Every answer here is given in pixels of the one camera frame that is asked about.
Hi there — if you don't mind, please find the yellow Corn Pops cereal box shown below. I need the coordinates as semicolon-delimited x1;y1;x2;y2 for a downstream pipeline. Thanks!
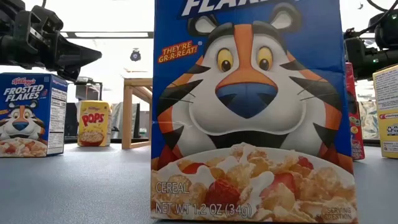
373;64;398;159
76;100;112;147

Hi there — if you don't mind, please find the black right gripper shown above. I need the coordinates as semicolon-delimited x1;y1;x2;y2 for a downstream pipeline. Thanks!
343;36;398;81

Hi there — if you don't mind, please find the black ceiling light track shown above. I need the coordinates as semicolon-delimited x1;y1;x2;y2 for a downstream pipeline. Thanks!
60;30;155;39

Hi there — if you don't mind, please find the black table frame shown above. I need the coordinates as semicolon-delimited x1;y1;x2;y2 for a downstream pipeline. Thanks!
63;136;382;147

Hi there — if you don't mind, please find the dark partition panel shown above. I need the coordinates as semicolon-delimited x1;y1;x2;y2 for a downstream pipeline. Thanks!
63;102;78;138

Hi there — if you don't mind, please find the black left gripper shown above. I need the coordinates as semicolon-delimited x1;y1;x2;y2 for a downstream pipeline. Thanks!
12;4;103;82

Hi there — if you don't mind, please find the blue Frosted Flakes cereal box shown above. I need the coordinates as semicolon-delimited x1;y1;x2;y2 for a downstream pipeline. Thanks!
0;73;68;158
150;0;359;224

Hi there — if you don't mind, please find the grey cover sheet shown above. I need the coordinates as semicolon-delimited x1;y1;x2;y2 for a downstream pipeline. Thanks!
111;102;141;139

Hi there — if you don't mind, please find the floral patterned curtain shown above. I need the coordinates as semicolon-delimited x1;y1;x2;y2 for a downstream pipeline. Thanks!
357;101;380;140

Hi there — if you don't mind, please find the black ceiling-mounted camera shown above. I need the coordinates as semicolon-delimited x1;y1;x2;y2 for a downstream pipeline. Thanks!
129;48;142;62

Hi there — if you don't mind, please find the wooden slatted shelf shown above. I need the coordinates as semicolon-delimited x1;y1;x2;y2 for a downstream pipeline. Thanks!
121;77;153;150

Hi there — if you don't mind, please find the black metal rack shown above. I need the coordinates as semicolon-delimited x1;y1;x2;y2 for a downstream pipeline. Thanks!
67;77;103;102

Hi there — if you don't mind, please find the red Froot Loops cereal box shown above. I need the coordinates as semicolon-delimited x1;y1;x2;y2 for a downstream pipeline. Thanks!
345;62;366;161

